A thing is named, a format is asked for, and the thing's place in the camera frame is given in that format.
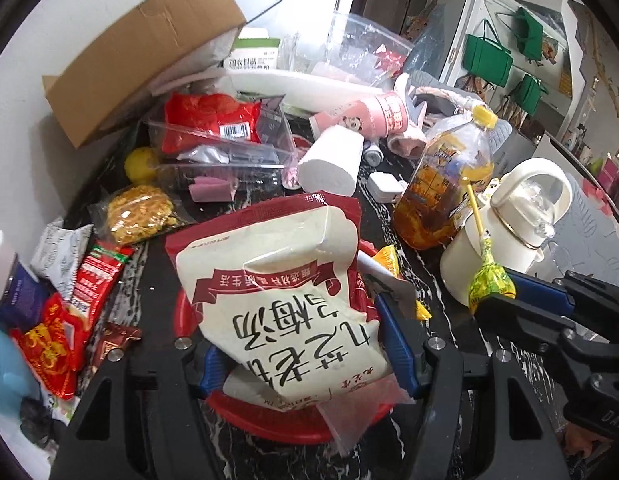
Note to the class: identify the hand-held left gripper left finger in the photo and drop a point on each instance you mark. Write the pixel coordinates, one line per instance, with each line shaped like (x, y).
(209, 375)

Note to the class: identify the red sealed food packet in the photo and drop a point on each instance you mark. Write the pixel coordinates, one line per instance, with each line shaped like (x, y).
(204, 115)

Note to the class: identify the white power adapter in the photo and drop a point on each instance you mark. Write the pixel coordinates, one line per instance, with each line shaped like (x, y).
(387, 187)

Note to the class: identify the clear plastic container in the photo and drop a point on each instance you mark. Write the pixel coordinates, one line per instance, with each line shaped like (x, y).
(354, 45)

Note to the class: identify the white foam tray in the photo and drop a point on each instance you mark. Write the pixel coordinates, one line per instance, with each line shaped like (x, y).
(299, 87)

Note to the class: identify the green tote bag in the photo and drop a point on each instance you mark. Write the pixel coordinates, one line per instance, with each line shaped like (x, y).
(487, 57)
(530, 97)
(529, 35)

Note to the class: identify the red plastic basket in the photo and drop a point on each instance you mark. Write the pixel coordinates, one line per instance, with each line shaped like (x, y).
(269, 425)

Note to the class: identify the white tissue roll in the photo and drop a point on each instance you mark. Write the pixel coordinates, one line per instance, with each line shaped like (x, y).
(329, 162)

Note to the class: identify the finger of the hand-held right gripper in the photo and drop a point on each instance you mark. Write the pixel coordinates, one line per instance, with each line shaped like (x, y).
(539, 287)
(529, 325)

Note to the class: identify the pink panda cup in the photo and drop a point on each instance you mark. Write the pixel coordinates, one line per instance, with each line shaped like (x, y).
(359, 117)

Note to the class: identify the pink plush slipper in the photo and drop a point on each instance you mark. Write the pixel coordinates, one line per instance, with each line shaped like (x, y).
(429, 105)

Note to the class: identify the red gold snack packet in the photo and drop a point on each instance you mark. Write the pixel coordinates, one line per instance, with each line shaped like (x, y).
(49, 355)

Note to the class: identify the yellow lemon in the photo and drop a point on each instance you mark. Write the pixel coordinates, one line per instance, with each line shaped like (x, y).
(142, 165)

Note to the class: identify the large white maroon bag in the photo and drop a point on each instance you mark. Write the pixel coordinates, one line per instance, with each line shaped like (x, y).
(279, 285)

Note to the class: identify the yellow snack packet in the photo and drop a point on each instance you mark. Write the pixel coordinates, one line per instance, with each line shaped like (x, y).
(389, 260)

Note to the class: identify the pink sponge block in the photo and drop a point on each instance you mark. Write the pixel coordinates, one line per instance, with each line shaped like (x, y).
(212, 190)

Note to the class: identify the green white carton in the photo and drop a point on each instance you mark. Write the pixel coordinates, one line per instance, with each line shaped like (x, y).
(252, 52)

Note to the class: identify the cardboard box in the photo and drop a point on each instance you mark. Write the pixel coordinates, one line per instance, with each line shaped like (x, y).
(139, 55)

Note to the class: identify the small brown packet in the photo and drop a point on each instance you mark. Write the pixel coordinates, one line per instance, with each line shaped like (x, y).
(117, 342)

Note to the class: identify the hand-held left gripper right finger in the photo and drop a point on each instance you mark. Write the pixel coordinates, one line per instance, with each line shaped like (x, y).
(397, 345)

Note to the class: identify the clear plastic tray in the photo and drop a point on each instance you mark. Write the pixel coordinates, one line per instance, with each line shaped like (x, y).
(224, 160)

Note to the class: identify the blue plastic bag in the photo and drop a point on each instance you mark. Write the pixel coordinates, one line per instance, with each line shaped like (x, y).
(427, 40)

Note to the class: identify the white insulated jug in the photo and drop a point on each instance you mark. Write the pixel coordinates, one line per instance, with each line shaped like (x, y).
(509, 230)

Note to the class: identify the white patterned packet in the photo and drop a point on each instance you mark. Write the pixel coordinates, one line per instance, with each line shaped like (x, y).
(62, 255)

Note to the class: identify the lollipop with yellow stick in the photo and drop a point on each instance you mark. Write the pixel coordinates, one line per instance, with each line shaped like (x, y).
(489, 285)

